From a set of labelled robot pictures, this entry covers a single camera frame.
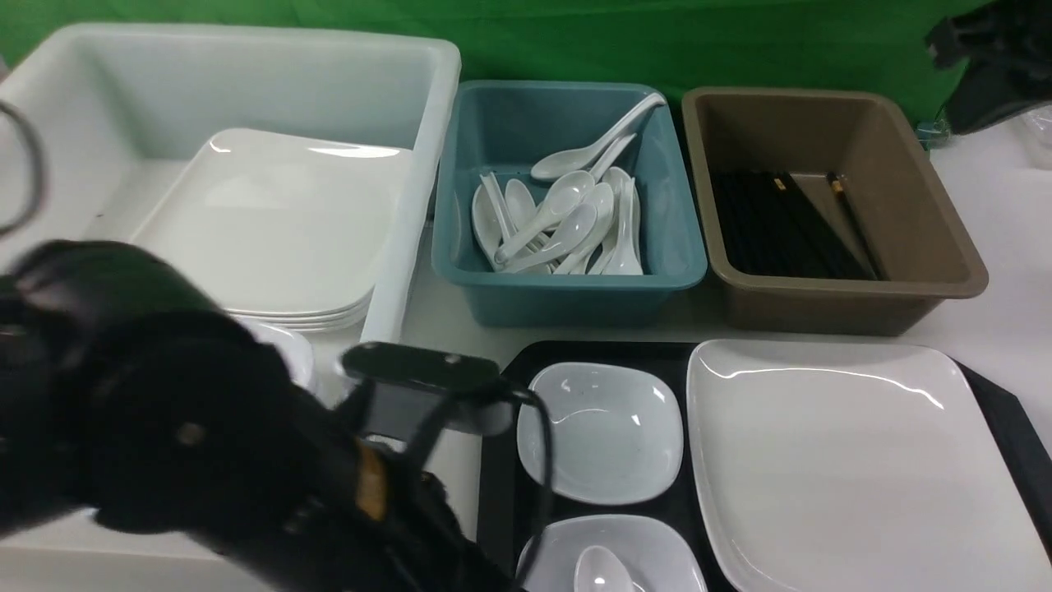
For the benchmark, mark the white bowl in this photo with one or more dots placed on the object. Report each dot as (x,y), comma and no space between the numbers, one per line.
(658,558)
(618,434)

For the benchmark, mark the large white square plate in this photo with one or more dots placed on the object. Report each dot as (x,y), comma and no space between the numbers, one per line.
(833,466)

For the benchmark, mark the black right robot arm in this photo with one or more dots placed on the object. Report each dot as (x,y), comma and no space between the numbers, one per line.
(1007,48)

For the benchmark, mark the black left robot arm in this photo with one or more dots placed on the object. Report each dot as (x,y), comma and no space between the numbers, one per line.
(128,391)

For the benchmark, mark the pile of white spoons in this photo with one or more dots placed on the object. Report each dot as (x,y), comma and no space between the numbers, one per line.
(580,226)

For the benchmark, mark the long white spoon on top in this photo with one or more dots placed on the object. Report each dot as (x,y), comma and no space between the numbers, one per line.
(554,165)

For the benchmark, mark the teal plastic bin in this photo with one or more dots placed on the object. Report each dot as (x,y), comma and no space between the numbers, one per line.
(506,126)

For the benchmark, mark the black serving tray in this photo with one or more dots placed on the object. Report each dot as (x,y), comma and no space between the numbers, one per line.
(506,495)

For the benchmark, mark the stack of white bowls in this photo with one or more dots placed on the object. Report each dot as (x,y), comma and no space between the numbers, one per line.
(295,350)

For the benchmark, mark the stack of white square plates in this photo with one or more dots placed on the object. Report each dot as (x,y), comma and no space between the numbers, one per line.
(283,229)

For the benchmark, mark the pile of black chopsticks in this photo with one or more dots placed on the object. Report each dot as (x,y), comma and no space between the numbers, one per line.
(769,227)

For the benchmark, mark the green backdrop cloth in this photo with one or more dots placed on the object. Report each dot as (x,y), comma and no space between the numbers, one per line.
(673,46)

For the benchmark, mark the brown plastic bin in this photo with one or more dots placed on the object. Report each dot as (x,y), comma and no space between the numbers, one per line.
(906,215)

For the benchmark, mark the blue binder clip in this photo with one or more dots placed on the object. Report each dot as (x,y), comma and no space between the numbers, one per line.
(933,134)

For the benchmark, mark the large white plastic tub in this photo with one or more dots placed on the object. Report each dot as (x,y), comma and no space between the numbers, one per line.
(122,106)

